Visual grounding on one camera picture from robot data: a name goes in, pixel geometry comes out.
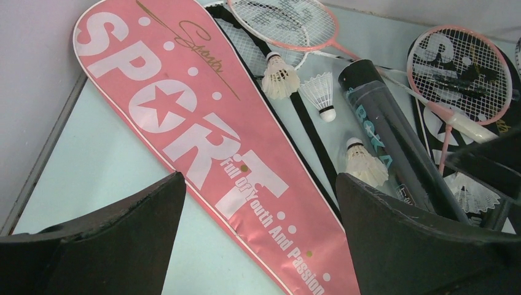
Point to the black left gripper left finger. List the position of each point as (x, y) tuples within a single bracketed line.
[(122, 248)]

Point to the white racket under pink racket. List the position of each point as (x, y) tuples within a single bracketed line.
[(250, 48)]

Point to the black shuttlecock tube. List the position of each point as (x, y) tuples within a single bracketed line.
[(415, 179)]

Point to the pink racket cover bag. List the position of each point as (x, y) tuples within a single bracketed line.
[(173, 76)]

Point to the white feather shuttlecock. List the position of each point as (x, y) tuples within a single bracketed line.
[(280, 79), (361, 164)]

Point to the pink racket far left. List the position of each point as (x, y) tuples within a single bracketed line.
[(303, 26)]

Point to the white nylon shuttlecock on bag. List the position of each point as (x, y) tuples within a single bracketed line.
[(471, 196)]

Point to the pink racket on black bag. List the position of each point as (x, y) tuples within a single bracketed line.
[(463, 78)]

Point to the black racket cover bag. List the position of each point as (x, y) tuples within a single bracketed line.
[(431, 132)]

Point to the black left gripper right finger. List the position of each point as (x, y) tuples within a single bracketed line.
[(398, 248)]

